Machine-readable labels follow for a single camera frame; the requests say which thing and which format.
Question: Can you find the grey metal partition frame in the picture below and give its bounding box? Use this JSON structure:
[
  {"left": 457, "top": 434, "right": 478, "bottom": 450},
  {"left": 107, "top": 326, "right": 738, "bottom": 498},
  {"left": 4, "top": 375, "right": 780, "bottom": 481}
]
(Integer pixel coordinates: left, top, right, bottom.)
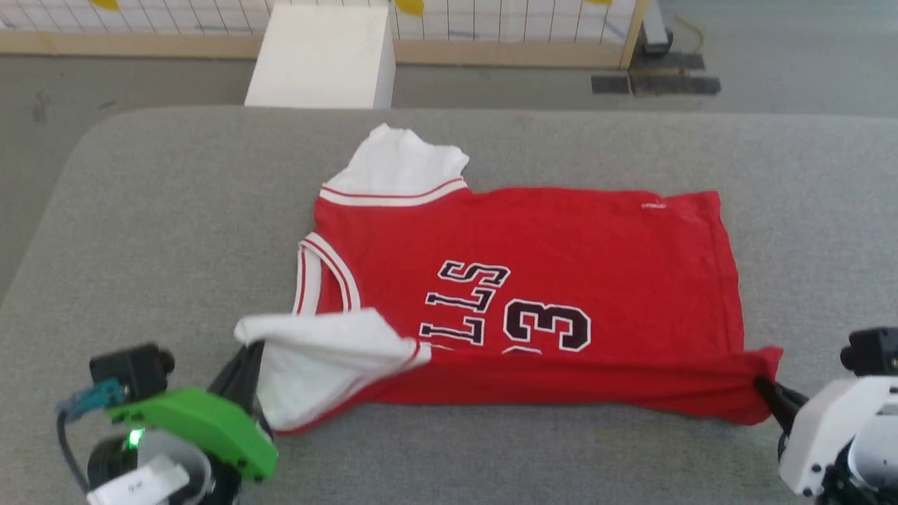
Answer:
[{"left": 641, "top": 0, "right": 674, "bottom": 57}]

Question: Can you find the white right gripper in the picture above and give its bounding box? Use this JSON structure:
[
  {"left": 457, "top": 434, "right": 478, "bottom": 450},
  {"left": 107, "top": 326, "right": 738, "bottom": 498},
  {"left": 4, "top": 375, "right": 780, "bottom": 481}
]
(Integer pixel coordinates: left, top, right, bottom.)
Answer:
[{"left": 753, "top": 376, "right": 898, "bottom": 499}]

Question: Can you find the grey blue camera cable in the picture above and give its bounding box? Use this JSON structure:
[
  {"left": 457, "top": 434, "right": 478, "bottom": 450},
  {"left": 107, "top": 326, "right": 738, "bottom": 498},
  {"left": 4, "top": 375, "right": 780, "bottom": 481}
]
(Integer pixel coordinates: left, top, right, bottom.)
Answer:
[{"left": 56, "top": 379, "right": 126, "bottom": 495}]

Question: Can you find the white rectangular box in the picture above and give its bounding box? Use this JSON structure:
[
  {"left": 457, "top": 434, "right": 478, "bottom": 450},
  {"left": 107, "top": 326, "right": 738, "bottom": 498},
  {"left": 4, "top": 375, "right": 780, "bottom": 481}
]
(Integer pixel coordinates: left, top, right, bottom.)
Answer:
[{"left": 244, "top": 2, "right": 397, "bottom": 110}]

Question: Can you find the red and white basketball jersey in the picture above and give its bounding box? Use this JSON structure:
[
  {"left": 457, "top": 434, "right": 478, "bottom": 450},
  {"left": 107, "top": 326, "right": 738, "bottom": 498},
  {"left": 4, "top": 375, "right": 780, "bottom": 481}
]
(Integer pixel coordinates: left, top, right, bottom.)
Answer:
[{"left": 234, "top": 124, "right": 784, "bottom": 433}]

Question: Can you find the white paper label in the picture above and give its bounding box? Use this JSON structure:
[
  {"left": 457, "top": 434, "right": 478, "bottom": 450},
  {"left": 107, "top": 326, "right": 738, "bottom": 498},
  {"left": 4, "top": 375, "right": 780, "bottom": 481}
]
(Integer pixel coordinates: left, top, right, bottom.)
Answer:
[{"left": 87, "top": 454, "right": 192, "bottom": 505}]

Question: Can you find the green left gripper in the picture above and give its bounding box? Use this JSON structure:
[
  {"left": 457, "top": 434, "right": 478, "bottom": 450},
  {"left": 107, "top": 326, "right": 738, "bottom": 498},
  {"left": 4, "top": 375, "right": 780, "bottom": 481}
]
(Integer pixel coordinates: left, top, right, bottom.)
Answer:
[{"left": 105, "top": 341, "right": 279, "bottom": 483}]

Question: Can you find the wooden framed wire fence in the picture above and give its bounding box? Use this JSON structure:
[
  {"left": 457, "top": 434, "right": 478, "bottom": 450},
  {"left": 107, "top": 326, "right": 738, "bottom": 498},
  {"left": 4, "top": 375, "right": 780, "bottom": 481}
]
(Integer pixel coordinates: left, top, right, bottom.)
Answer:
[{"left": 0, "top": 0, "right": 650, "bottom": 70}]

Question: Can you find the black floor plate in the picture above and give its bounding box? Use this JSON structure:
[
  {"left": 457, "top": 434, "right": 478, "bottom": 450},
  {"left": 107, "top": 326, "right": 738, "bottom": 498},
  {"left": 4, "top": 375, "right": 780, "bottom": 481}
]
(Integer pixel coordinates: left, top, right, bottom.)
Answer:
[
  {"left": 629, "top": 52, "right": 706, "bottom": 72},
  {"left": 591, "top": 72, "right": 722, "bottom": 97}
]

